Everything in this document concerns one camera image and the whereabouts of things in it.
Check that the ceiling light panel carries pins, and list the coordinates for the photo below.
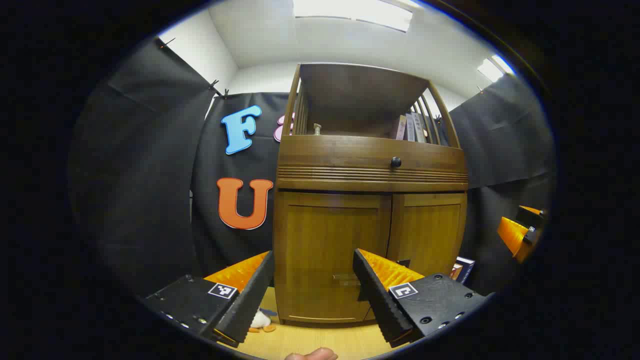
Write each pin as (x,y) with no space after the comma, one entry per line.
(355,12)
(494,68)

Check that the wooden double-door shoe cabinet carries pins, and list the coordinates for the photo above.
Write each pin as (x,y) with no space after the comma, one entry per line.
(350,160)

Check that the penguin plush toy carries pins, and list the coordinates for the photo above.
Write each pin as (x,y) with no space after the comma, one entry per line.
(260,319)

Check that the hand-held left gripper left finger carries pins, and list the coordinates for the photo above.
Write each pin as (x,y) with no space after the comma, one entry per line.
(250,295)

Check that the wooden cabinet door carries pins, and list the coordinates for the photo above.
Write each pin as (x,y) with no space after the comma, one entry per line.
(325,235)
(430,230)

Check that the blue hardcover book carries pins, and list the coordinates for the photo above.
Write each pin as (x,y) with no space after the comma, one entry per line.
(466,269)

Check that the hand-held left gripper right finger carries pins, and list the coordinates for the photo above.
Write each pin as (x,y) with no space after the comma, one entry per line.
(380,300)

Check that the black drawer knob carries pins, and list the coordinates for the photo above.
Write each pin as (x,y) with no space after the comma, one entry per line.
(396,162)

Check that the small pale bottle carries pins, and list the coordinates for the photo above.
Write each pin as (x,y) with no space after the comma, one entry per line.
(317,130)

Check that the brown hardcover book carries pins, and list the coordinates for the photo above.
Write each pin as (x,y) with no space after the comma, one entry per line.
(455,271)

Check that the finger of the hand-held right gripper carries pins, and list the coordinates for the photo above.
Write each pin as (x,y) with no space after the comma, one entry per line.
(531,215)
(512,237)

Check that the black backdrop cloth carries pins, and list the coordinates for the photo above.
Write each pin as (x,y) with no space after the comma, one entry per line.
(145,175)

